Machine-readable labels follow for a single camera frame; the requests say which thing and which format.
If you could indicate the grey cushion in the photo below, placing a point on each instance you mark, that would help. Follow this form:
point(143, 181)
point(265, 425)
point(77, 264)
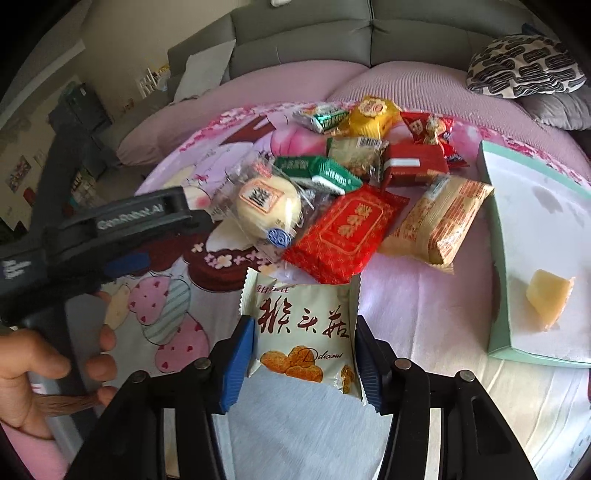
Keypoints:
point(558, 110)

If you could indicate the printed pink blanket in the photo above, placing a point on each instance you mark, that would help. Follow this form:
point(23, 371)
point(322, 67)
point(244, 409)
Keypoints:
point(161, 314)

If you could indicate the red snack packet white label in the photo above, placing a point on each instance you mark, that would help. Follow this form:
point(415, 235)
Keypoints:
point(415, 173)

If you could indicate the red snack packet with figure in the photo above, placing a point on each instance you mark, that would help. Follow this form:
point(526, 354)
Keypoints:
point(425, 131)

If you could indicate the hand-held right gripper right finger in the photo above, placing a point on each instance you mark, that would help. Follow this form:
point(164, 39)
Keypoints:
point(369, 364)

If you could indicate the yellow orange snack packet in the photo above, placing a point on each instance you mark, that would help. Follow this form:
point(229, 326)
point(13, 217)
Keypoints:
point(438, 217)

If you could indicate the mint green box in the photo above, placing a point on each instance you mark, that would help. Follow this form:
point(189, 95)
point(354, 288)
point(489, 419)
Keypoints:
point(531, 221)

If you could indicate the grey sofa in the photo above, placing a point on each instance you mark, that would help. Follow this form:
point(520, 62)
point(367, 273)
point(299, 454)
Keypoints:
point(323, 41)

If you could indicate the red gold patterned snack packet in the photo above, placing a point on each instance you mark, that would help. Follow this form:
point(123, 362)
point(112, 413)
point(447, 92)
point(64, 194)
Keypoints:
point(346, 230)

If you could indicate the plain grey pillow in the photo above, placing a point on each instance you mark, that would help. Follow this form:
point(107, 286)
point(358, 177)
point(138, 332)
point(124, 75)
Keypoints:
point(203, 71)

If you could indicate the pale yellow cake piece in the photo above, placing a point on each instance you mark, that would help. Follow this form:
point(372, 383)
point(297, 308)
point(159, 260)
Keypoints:
point(547, 295)

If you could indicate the white cookie snack packet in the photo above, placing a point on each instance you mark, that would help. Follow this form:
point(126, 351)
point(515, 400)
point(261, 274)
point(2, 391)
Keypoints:
point(300, 323)

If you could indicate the green white snack packet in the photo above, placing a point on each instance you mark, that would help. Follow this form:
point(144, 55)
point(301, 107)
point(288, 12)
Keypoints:
point(325, 117)

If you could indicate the white rack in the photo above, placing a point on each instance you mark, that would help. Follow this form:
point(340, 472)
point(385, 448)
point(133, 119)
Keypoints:
point(150, 81)

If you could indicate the round pastry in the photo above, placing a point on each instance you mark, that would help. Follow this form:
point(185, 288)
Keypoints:
point(265, 203)

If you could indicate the pale green barcode snack packet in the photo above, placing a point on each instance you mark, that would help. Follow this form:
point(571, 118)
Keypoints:
point(358, 154)

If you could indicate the black white patterned pillow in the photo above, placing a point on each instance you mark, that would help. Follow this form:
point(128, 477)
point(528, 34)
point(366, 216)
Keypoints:
point(521, 64)

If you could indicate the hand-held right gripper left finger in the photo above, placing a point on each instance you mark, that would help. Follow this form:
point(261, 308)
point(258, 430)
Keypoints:
point(238, 364)

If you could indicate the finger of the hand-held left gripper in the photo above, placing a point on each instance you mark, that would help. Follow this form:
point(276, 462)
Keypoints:
point(279, 238)

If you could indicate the person's left hand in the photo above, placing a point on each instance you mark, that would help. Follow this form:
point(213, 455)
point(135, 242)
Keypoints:
point(23, 378)

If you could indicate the pink sofa cover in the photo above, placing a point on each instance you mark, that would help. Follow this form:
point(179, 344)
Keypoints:
point(277, 87)

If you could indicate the grey cabinet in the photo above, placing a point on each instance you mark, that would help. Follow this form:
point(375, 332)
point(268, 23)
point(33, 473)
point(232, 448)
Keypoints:
point(78, 108)

